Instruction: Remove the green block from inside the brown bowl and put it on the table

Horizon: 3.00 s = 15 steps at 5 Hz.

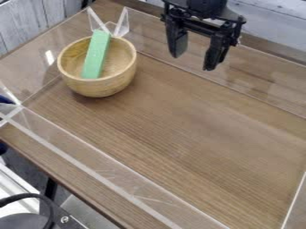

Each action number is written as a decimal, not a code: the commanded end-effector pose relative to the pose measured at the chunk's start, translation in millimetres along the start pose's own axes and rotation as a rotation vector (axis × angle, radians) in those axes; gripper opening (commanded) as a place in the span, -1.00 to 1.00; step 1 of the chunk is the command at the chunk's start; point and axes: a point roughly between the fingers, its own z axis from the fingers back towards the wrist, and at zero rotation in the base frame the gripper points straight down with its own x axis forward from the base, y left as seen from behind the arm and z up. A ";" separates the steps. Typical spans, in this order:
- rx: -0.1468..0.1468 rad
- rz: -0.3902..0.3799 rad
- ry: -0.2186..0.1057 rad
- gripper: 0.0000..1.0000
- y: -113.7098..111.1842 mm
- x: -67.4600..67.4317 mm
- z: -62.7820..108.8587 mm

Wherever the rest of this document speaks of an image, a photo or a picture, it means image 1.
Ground clear acrylic tray walls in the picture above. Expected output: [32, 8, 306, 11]
[0, 0, 306, 229]

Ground blue object at left edge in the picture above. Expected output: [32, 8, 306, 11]
[0, 95, 14, 105]

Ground green rectangular block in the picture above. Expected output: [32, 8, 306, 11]
[81, 30, 110, 80]

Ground black table leg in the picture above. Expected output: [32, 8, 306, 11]
[44, 178, 57, 200]

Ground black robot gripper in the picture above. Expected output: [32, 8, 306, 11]
[161, 0, 245, 71]

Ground black cable loop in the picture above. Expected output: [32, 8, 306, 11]
[0, 192, 56, 229]

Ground light wooden bowl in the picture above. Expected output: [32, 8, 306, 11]
[56, 37, 137, 98]

